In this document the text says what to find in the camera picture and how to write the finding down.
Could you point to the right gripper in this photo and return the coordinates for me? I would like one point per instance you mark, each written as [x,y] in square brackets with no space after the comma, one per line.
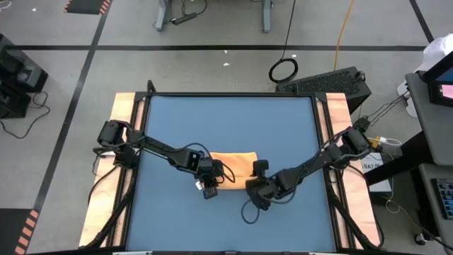
[269,186]

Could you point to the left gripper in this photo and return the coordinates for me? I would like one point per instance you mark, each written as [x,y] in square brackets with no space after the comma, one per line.
[209,175]

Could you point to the white towel label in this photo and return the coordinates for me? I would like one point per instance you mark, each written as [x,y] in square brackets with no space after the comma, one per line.
[199,185]

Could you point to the yellow waffle weave towel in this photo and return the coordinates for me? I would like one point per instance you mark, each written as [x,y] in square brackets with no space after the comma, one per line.
[237,166]

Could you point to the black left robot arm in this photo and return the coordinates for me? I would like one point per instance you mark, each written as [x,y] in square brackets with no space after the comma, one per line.
[159,147]

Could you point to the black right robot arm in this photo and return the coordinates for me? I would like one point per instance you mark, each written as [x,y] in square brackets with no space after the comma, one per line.
[318,161]

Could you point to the wooden table side board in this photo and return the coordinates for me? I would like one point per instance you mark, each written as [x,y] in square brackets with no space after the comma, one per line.
[120,106]
[339,113]

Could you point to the black perforated computer tower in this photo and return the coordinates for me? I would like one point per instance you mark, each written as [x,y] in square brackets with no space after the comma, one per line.
[325,85]

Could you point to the grey box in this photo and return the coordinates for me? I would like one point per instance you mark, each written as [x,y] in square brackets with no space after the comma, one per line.
[378,177]

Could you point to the black power adapter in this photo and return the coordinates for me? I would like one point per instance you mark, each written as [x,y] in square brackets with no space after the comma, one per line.
[362,123]

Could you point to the black desk leg beam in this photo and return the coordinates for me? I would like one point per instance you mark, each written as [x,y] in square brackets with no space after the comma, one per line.
[400,159]

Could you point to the black power strip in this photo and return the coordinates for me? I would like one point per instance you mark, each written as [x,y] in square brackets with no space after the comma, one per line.
[184,18]

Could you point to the grey desk leg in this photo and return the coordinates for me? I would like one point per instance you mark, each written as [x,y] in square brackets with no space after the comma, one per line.
[267,17]
[162,17]

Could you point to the grey desk with keyboard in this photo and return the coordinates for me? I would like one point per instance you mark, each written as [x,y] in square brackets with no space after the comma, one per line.
[426,212]

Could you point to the black caster wheel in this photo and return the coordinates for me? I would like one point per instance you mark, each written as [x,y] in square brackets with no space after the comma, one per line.
[419,239]

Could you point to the black keyboard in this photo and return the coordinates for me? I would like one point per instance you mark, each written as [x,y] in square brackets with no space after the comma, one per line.
[444,198]

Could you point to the monitor with blue screen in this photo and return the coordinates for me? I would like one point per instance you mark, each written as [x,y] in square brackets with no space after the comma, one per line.
[442,92]

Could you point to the black orange striped floor mat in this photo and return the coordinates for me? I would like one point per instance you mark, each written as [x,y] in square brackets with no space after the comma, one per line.
[10,230]
[85,6]

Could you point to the white plastic bag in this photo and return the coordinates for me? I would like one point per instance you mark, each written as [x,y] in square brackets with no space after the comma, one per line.
[437,51]

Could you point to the black equipment rack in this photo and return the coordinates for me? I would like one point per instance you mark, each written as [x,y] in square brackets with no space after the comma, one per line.
[17,74]

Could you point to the black table frame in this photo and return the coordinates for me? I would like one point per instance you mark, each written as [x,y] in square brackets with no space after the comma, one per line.
[230,94]

